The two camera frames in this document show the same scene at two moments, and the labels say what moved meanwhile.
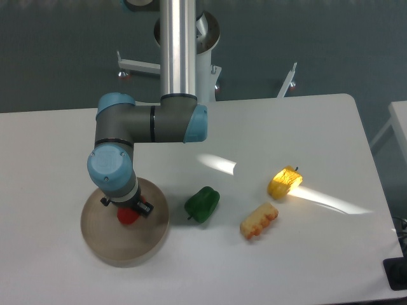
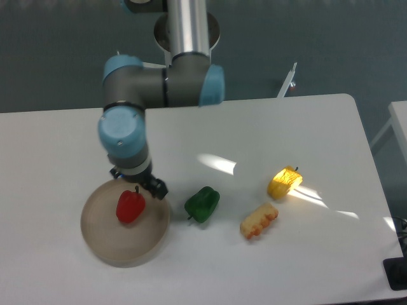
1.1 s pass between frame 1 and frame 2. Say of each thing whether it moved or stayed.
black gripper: moved
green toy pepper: stayed
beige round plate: stayed
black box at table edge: stayed
